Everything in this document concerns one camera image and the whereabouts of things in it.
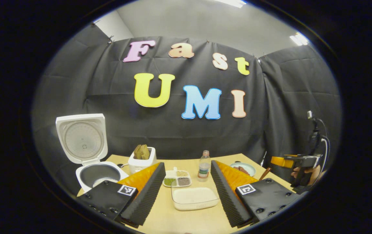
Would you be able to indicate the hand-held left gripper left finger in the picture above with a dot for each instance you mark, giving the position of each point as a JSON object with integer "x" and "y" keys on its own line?
{"x": 147, "y": 198}

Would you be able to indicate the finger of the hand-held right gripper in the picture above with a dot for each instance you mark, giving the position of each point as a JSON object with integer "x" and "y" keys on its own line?
{"x": 280, "y": 162}

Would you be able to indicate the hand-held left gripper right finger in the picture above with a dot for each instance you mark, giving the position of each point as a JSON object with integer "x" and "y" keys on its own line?
{"x": 226, "y": 195}

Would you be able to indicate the clear rice container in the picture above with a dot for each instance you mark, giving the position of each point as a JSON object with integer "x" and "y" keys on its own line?
{"x": 194, "y": 198}

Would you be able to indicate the white rice cooker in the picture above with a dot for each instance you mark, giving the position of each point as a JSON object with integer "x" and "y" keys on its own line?
{"x": 82, "y": 139}

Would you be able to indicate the pale green plate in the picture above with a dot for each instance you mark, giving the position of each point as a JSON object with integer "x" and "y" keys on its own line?
{"x": 251, "y": 167}

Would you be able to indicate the red sausage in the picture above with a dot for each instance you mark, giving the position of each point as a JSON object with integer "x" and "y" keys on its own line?
{"x": 246, "y": 171}
{"x": 240, "y": 168}

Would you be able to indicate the white toaster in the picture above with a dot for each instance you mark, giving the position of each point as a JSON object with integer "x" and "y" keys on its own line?
{"x": 140, "y": 165}

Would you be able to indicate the clear plastic water bottle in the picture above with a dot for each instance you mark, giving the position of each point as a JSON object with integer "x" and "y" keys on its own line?
{"x": 204, "y": 169}

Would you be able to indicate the white divided bean dish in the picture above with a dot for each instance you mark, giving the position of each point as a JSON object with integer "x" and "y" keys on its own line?
{"x": 177, "y": 178}

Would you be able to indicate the brown toast slice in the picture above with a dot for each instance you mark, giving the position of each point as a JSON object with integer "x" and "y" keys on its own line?
{"x": 138, "y": 152}
{"x": 145, "y": 151}

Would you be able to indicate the small ceiling light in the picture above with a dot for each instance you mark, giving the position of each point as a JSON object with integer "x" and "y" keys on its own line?
{"x": 299, "y": 39}

